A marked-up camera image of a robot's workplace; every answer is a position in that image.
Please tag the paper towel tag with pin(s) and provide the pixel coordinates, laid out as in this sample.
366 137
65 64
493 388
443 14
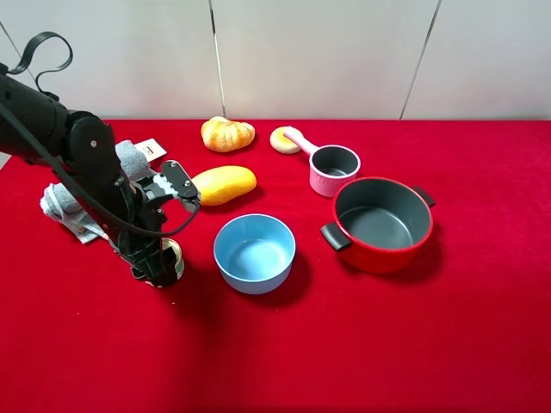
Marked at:
151 149

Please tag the blue bowl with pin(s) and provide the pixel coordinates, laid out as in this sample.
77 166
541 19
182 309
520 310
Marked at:
254 253

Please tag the grey rolled towel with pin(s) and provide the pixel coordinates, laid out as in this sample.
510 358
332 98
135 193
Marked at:
58 204

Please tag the orange croissant bread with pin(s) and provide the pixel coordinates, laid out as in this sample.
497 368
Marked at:
222 135

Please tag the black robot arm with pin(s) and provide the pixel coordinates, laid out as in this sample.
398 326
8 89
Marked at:
80 148

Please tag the pink saucepan with handle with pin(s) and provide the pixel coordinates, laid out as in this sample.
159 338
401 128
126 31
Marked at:
331 166

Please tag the red pot black handles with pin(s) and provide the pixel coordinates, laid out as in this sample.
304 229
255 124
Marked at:
379 224

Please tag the round beige donut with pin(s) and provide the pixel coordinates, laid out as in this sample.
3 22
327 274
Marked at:
282 144

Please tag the small tin can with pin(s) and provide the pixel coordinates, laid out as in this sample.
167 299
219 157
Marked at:
171 265

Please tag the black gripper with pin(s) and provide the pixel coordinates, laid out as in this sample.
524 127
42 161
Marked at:
142 248

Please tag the yellow mango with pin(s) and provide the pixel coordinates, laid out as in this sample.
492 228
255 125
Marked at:
220 185

